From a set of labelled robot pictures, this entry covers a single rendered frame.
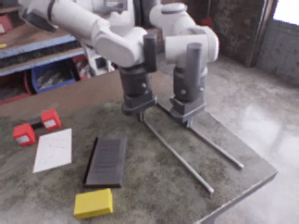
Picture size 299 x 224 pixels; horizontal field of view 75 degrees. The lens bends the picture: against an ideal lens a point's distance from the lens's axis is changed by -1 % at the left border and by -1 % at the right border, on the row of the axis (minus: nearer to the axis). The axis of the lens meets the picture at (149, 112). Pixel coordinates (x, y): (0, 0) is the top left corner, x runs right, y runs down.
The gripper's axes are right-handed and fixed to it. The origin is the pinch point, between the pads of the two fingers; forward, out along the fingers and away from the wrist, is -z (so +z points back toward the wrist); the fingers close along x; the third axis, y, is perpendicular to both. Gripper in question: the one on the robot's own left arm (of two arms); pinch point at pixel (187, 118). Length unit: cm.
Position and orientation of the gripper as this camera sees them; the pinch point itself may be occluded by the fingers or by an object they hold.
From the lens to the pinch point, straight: 63.8
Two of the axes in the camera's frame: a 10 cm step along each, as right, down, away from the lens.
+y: -5.8, -4.9, 6.5
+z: -0.8, -7.6, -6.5
